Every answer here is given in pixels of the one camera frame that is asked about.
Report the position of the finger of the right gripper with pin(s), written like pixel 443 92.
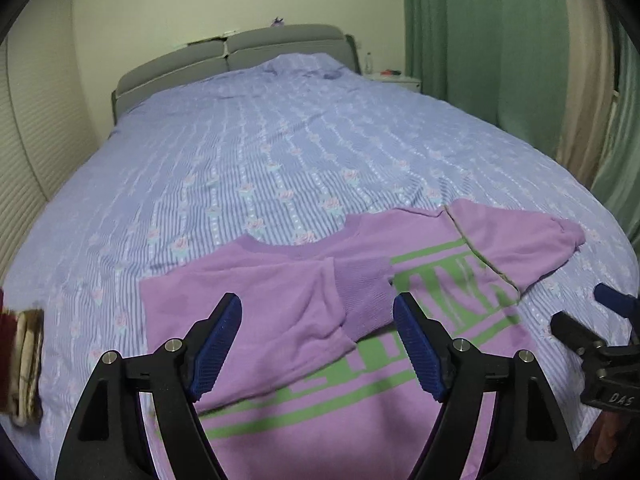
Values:
pixel 577 337
pixel 624 305

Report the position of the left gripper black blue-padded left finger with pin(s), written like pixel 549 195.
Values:
pixel 127 401

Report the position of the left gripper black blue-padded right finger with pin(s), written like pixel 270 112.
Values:
pixel 527 437

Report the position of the purple sweater with green print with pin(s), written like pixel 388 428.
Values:
pixel 316 384

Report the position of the folded clothes stack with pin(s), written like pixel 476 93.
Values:
pixel 20 366

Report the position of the beige curtain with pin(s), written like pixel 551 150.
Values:
pixel 590 88

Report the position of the white nightstand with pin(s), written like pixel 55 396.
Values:
pixel 403 81

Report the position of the green curtain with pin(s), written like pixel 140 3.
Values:
pixel 506 62

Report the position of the white louvered wardrobe doors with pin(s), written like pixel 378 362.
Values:
pixel 46 133

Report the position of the blue floral striped bedspread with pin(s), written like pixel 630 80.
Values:
pixel 284 152

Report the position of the clear water bottle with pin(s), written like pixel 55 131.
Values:
pixel 368 64

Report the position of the grey upholstered headboard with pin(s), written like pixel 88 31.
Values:
pixel 213 56

